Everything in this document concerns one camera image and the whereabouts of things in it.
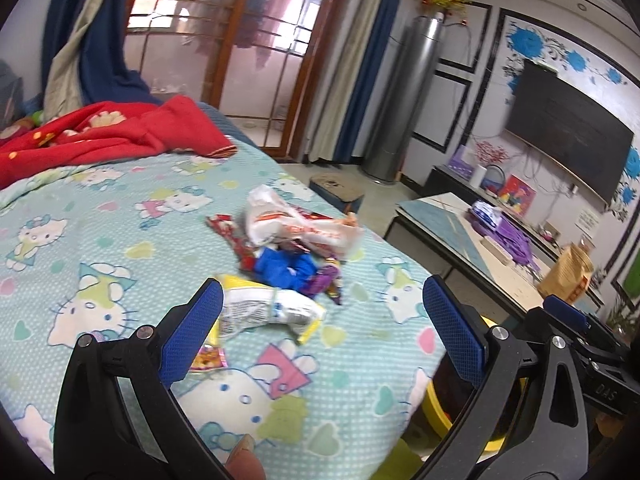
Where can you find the blue square stool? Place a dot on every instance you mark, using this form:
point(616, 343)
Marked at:
point(339, 190)

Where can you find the wall mounted black television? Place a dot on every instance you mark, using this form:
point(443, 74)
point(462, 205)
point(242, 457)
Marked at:
point(568, 126)

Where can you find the silver tower air conditioner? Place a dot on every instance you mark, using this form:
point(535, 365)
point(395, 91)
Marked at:
point(403, 97)

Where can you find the round blue plate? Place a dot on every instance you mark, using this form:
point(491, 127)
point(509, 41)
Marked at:
point(494, 179)

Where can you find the purple snack wrapper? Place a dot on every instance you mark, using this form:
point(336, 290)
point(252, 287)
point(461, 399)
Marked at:
point(327, 280)

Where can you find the blue beige curtain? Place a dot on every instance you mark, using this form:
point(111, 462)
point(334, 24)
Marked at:
point(356, 39)
point(82, 59)

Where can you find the small red candy wrapper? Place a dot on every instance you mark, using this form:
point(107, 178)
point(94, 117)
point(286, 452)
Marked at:
point(209, 358)

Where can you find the purple cloth on table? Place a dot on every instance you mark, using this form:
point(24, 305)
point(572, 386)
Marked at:
point(510, 239)

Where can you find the blue beige curtain left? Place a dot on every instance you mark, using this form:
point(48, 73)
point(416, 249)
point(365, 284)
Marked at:
point(82, 59)

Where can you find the red blanket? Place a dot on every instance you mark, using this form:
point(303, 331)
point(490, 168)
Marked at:
point(106, 131)

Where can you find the black tv cabinet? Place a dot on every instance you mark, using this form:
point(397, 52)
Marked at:
point(442, 180)

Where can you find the yellow rim trash bin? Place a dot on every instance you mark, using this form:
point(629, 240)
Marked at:
point(445, 399)

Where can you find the red long snack wrapper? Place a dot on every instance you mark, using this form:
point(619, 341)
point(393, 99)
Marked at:
point(225, 226)

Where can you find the blue beige curtain right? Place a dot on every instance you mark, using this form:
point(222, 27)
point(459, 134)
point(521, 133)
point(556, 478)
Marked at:
point(356, 39)

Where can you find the wooden glass sliding door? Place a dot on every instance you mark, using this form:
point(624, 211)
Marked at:
point(257, 61)

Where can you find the purple box on cabinet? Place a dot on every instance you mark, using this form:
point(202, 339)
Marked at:
point(463, 162)

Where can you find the white yellow snack bag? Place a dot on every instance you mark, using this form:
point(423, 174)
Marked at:
point(249, 305)

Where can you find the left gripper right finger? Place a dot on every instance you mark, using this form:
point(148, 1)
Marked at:
point(526, 417)

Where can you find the woven basket on table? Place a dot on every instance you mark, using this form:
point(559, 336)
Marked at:
point(570, 276)

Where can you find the blue plastic glove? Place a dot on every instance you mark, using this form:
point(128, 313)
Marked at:
point(284, 270)

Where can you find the white crumpled plastic bag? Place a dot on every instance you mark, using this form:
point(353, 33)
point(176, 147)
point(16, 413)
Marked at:
point(271, 220)

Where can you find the hello kitty bed sheet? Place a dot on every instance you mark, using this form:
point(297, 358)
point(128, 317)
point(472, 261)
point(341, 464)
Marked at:
point(104, 249)

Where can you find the purple tissue pack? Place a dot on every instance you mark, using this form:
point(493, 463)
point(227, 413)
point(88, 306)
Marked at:
point(491, 216)

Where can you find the white vase red blossoms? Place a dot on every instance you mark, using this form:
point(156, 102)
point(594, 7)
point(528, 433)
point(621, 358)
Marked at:
point(488, 153)

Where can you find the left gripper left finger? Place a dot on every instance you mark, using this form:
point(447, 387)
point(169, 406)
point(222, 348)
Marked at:
point(116, 416)

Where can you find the red picture card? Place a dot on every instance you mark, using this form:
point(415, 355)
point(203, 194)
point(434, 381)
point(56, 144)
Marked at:
point(516, 195)

